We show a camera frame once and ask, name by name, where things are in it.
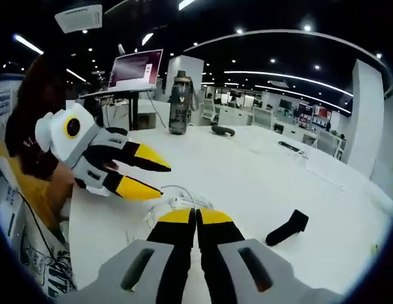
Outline black phone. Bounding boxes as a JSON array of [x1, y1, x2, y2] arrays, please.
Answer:
[[265, 208, 310, 247]]

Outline black oval device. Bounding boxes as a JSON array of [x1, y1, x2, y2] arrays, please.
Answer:
[[211, 123, 236, 139]]

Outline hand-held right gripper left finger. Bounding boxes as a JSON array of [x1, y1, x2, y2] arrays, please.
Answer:
[[96, 207, 197, 304]]

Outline standing desk with black legs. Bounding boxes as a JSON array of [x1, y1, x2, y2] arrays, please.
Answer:
[[79, 88, 160, 131]]

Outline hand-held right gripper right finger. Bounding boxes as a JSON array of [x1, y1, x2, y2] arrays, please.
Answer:
[[195, 207, 296, 304]]

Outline person in yellow shirt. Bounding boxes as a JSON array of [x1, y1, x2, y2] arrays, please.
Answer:
[[5, 53, 79, 183]]

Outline computer monitor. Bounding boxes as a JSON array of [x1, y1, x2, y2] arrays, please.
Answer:
[[107, 49, 164, 93]]

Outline white desktop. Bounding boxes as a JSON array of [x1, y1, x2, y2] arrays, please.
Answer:
[[68, 98, 393, 295]]

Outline person's white printed shirt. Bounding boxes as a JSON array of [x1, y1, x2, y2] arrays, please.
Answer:
[[0, 177, 79, 300]]

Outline red wall display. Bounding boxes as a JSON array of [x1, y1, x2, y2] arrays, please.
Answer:
[[297, 106, 329, 126]]

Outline white wired earphones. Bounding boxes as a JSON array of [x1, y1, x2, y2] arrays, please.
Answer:
[[145, 184, 217, 224]]

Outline white standing banner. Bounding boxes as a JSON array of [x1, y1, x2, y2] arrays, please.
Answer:
[[0, 72, 25, 128]]

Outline ceiling air conditioner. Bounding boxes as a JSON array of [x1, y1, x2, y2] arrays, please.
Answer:
[[54, 4, 105, 34]]

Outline dark printed water bottle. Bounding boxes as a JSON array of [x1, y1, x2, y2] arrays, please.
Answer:
[[169, 70, 195, 136]]

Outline thin black cable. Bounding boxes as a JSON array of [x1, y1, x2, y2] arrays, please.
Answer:
[[17, 189, 70, 254]]

